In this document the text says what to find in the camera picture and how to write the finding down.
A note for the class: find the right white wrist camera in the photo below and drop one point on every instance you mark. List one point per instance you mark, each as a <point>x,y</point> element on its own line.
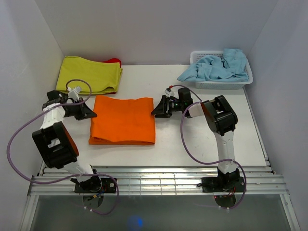
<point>169,92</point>

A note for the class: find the folded yellow trousers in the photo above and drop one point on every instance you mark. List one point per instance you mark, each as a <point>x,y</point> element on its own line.
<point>104,78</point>

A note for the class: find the aluminium rail frame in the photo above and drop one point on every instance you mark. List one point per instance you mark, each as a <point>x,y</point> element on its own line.
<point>167,168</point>

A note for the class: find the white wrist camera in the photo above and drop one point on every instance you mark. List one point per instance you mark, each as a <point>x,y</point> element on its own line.
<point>74,93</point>
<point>169,92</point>

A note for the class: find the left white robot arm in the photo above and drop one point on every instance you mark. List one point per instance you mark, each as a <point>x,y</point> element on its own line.
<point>54,143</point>

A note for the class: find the light blue trousers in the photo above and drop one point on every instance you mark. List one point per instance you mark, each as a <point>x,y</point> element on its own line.
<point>229,68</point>

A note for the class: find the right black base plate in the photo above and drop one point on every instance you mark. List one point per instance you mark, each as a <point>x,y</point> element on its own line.
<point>214,184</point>

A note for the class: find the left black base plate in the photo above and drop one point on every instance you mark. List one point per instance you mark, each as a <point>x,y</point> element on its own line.
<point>107,185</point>

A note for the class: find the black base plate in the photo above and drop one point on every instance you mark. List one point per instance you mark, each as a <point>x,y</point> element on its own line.
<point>214,184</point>
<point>107,185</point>

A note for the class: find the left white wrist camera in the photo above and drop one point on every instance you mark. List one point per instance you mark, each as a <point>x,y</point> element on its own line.
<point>74,93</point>

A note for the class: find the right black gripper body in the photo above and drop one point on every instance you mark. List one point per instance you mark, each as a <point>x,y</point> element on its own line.
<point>174,106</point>

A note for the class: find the folded red trousers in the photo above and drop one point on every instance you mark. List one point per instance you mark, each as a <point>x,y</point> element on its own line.
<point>113,60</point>

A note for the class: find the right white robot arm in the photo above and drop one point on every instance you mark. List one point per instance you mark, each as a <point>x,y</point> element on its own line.
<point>221,119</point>

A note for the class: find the white plastic basket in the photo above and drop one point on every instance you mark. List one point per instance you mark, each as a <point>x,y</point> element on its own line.
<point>196,55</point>

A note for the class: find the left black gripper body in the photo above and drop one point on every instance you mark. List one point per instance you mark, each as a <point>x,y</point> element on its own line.
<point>74,110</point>

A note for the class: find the orange trousers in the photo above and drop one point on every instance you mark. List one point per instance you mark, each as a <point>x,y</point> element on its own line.
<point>123,122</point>

